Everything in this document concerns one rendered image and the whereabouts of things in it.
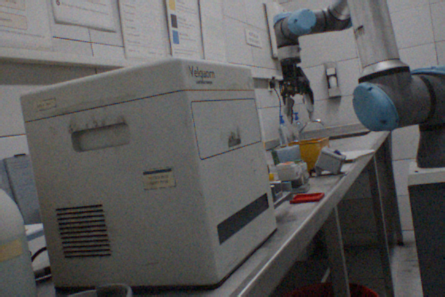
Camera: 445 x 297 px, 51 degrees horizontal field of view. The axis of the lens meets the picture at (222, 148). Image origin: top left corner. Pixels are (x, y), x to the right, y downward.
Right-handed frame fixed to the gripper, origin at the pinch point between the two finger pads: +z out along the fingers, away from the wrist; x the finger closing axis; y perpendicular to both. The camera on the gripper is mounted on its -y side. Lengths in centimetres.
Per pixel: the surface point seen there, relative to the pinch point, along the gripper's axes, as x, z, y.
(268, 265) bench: 22, 18, 95
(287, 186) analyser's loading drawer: 14, 13, 61
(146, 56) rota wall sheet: -51, -32, 10
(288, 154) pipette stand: 1.5, 9.4, 22.3
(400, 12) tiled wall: 19, -59, -203
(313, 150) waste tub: 4.4, 10.5, 6.3
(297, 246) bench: 21, 20, 80
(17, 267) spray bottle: -2, 10, 117
